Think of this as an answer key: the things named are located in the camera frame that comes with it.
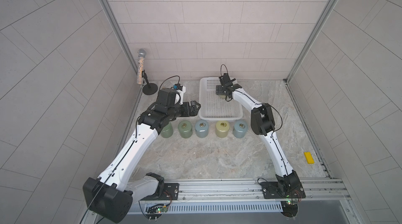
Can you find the white plastic basket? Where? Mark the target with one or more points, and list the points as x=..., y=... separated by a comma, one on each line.
x=213, y=107

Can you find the yellow block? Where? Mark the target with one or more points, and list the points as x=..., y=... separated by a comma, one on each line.
x=309, y=158

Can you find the left circuit board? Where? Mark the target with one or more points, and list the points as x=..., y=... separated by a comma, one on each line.
x=156, y=211

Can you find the circuit board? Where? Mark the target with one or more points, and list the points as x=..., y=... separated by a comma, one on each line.
x=156, y=211
x=289, y=209

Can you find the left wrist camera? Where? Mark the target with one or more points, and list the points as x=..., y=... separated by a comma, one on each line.
x=179, y=93

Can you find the dark green tea canister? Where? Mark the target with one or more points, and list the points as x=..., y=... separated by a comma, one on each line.
x=185, y=129

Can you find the yellow-green tea canister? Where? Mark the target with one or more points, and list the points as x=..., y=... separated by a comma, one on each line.
x=222, y=128

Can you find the aluminium mounting rail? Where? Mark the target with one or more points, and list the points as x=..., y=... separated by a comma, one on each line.
x=241, y=190

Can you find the microphone on black stand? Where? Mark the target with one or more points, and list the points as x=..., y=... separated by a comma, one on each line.
x=142, y=78

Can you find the white vent grille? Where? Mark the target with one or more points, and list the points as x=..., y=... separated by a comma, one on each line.
x=224, y=207

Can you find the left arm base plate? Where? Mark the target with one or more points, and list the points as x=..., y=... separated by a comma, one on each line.
x=169, y=191

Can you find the blue tea canister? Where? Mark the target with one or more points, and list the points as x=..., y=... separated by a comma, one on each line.
x=202, y=128
x=240, y=128

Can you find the blue tea canister front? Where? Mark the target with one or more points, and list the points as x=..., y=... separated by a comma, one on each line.
x=202, y=128

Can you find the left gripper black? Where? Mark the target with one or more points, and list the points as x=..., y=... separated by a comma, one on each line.
x=186, y=113

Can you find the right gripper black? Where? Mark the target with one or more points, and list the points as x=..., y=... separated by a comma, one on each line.
x=220, y=89

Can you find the right circuit board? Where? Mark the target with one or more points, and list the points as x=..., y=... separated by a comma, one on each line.
x=289, y=209

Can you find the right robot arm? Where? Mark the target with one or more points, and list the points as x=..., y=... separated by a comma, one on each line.
x=263, y=124

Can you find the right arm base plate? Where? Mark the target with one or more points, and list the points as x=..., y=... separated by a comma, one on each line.
x=271, y=190

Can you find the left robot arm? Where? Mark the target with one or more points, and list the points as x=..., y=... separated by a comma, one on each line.
x=107, y=194

